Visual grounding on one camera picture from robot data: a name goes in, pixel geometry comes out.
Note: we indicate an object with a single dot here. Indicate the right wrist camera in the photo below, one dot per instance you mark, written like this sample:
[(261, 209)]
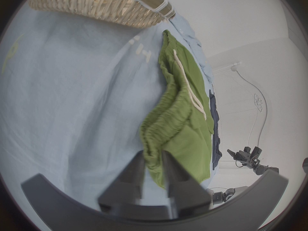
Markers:
[(256, 151)]

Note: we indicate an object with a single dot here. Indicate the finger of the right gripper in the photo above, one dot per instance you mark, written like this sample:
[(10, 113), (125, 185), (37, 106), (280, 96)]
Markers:
[(231, 152)]

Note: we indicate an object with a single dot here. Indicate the bed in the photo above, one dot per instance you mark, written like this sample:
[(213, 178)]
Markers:
[(72, 105)]

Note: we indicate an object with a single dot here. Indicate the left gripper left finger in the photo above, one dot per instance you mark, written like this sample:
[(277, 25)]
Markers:
[(127, 186)]

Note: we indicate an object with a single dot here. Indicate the green shorts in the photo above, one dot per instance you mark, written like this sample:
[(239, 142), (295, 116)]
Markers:
[(182, 133)]

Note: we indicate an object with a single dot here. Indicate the round woven basket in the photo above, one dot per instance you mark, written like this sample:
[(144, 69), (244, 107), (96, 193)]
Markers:
[(101, 6)]

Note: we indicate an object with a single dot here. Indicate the dark blue garment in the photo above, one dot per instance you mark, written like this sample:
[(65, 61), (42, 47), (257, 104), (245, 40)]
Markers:
[(215, 129)]

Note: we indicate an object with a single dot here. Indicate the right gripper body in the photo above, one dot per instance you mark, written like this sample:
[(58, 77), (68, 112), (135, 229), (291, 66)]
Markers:
[(242, 156)]

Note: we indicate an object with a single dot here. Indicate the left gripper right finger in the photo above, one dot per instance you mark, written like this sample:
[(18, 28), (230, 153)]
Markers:
[(182, 186)]

